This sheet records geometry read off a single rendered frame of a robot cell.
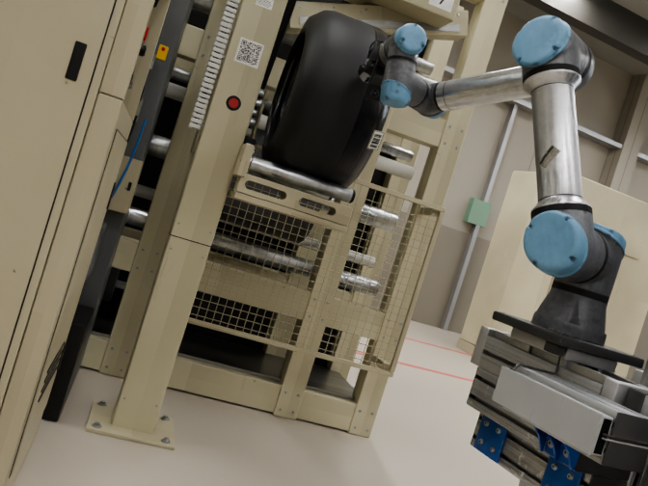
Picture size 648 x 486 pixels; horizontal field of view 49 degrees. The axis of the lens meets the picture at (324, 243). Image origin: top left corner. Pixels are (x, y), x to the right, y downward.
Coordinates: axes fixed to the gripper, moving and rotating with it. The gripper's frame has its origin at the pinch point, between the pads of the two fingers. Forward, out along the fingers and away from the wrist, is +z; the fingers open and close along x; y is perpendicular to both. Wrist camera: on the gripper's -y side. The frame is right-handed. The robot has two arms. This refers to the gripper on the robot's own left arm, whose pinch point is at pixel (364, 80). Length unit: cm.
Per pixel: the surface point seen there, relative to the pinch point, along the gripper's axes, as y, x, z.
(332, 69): 0.3, 9.8, 1.7
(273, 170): -30.0, 15.6, 16.8
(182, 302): -76, 29, 30
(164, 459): -120, 22, 20
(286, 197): -36.8, 9.6, 15.4
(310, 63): 0.9, 16.0, 4.7
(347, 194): -29.9, -8.6, 16.7
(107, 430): -118, 39, 30
